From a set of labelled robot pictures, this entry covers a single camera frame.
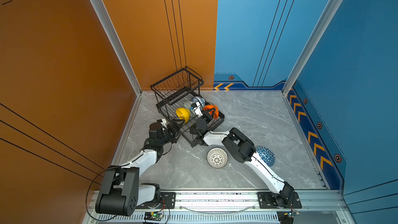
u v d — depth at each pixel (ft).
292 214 2.25
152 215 2.33
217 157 2.82
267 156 2.79
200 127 2.48
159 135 2.27
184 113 3.10
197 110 2.85
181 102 2.72
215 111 3.02
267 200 2.38
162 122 2.73
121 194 1.36
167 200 2.42
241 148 2.08
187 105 3.36
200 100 3.33
